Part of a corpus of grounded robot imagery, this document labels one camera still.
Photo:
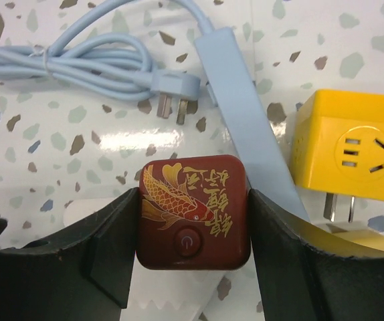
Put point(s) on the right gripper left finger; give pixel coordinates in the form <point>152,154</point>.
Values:
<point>81,272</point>

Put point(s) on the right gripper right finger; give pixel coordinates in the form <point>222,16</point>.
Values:
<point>306,273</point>

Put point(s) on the red square plug adapter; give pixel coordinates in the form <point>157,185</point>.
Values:
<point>193,214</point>

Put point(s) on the yellow cube socket adapter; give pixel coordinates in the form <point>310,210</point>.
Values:
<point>338,147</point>

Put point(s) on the light blue power strip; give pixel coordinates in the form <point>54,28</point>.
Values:
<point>234,92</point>

